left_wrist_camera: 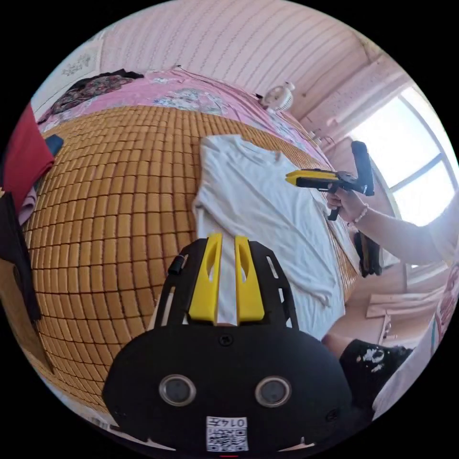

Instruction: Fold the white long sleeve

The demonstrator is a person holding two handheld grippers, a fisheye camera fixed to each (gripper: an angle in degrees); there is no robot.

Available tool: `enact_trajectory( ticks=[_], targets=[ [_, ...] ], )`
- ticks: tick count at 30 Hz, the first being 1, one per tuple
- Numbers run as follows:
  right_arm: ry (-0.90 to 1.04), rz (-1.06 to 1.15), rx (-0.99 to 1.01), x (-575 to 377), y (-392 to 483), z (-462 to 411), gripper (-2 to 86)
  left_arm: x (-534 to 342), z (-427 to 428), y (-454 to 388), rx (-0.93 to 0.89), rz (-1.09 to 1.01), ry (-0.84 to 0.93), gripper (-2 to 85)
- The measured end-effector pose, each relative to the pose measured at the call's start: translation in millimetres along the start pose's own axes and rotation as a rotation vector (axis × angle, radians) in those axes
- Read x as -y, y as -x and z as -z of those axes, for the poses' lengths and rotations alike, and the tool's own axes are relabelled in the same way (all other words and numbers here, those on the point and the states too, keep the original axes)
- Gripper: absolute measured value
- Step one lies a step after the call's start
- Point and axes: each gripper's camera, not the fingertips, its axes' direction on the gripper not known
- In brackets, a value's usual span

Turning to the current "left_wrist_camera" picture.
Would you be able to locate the window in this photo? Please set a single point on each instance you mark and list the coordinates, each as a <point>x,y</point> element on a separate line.
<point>405,143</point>

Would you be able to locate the person's right hand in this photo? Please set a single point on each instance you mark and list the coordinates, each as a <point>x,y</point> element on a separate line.
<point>349,206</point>

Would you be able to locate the pile of clothes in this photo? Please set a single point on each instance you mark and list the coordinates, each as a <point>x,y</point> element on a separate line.
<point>22,161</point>

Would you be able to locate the dark floral garment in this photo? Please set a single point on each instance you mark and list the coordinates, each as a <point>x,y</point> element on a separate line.
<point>93,88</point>

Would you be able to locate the person's right forearm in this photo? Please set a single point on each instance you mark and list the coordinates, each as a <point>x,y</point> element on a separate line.
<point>394,233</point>

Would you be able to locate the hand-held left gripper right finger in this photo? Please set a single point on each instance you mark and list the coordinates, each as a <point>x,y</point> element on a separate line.
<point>251,294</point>

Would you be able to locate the bed with woven mat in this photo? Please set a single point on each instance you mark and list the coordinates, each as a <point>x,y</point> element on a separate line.
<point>107,215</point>

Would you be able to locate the person's body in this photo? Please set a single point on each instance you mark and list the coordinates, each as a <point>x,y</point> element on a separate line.
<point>412,365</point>

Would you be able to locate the white long sleeve shirt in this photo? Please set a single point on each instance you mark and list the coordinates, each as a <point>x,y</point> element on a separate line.
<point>251,201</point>

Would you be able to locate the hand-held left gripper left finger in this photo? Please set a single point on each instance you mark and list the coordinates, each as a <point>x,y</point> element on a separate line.
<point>201,290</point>

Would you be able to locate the white fan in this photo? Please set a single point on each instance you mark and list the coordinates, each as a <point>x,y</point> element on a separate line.
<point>279,96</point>

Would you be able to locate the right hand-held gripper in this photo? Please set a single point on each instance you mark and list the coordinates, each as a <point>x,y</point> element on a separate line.
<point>324,183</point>

